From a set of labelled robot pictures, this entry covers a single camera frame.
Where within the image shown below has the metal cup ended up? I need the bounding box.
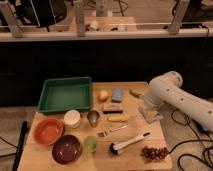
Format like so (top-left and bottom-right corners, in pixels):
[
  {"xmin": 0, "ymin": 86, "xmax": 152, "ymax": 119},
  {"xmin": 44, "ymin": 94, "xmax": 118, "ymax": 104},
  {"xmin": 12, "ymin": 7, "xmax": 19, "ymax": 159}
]
[{"xmin": 87, "ymin": 110, "xmax": 100, "ymax": 127}]

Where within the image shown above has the brown grape bunch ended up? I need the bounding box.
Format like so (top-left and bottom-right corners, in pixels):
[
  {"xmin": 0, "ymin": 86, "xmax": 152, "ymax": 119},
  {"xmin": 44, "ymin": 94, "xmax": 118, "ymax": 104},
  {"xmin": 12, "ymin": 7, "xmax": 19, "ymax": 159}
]
[{"xmin": 141, "ymin": 147, "xmax": 169, "ymax": 163}]

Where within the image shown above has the orange bowl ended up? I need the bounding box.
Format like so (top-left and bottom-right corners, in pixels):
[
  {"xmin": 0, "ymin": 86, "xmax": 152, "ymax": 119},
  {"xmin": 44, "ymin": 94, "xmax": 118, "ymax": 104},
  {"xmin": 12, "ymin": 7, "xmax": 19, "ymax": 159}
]
[{"xmin": 34, "ymin": 118, "xmax": 64, "ymax": 145}]

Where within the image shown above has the black floor cable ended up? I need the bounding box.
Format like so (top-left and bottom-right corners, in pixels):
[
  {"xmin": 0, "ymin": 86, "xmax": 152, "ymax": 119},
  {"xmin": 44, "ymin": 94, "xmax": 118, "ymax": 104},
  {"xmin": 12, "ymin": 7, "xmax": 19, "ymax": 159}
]
[{"xmin": 168, "ymin": 108, "xmax": 213, "ymax": 171}]

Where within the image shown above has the light blue towel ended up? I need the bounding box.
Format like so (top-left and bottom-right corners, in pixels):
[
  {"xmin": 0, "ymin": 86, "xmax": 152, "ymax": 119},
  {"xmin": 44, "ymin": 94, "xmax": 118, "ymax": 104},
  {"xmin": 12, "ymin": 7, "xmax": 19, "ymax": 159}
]
[{"xmin": 138, "ymin": 107, "xmax": 163, "ymax": 124}]

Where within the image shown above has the dark purple bowl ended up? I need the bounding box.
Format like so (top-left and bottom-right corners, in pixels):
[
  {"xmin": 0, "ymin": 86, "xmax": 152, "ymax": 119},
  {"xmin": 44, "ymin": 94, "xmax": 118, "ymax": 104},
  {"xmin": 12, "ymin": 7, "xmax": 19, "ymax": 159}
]
[{"xmin": 52, "ymin": 135, "xmax": 82, "ymax": 164}]

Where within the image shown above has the black wooden eraser block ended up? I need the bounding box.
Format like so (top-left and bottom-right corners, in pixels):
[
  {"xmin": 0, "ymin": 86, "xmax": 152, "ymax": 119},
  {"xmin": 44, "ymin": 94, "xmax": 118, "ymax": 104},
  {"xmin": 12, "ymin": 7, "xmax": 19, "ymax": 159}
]
[{"xmin": 102, "ymin": 104, "xmax": 123, "ymax": 114}]

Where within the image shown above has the white handled dish brush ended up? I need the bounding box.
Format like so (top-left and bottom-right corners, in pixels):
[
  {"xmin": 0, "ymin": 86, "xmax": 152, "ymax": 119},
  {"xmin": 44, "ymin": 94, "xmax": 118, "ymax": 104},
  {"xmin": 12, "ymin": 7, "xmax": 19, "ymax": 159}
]
[{"xmin": 109, "ymin": 132, "xmax": 150, "ymax": 155}]

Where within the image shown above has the green plastic tray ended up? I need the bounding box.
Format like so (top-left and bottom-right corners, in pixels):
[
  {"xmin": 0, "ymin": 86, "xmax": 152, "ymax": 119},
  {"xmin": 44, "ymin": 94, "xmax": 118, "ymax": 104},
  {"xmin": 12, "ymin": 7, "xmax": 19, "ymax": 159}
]
[{"xmin": 38, "ymin": 77, "xmax": 93, "ymax": 114}]

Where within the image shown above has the green cucumber toy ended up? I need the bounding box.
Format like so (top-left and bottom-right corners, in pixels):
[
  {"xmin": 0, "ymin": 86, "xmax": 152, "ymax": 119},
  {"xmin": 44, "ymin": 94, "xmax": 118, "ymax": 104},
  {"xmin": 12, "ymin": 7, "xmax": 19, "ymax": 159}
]
[{"xmin": 129, "ymin": 89, "xmax": 144, "ymax": 99}]

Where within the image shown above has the small green cup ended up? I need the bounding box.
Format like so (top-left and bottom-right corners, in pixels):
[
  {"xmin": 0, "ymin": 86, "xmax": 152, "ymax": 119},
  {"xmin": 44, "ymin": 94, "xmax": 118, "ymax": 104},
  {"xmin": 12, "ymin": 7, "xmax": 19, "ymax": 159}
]
[{"xmin": 83, "ymin": 136, "xmax": 98, "ymax": 153}]

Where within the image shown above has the blue sponge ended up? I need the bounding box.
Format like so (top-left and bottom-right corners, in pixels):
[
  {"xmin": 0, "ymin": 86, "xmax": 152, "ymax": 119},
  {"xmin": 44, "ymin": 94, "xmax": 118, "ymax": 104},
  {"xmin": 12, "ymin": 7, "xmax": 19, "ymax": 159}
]
[{"xmin": 111, "ymin": 88, "xmax": 123, "ymax": 103}]

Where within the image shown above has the white cup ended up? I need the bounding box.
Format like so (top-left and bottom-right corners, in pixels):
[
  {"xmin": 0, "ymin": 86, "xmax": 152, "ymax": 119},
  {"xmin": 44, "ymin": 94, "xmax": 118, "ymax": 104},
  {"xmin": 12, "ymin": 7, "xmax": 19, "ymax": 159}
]
[{"xmin": 64, "ymin": 110, "xmax": 81, "ymax": 128}]

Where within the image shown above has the yellow orange fruit toy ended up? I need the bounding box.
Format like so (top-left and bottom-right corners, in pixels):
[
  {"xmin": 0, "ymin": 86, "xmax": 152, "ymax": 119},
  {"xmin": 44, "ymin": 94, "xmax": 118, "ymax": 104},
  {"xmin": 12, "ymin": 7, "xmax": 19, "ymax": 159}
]
[{"xmin": 98, "ymin": 90, "xmax": 109, "ymax": 102}]

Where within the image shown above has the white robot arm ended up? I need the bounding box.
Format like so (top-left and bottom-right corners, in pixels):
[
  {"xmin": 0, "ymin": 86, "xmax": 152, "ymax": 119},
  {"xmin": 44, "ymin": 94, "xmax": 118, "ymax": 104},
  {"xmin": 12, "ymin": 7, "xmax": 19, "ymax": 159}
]
[{"xmin": 143, "ymin": 71, "xmax": 213, "ymax": 132}]

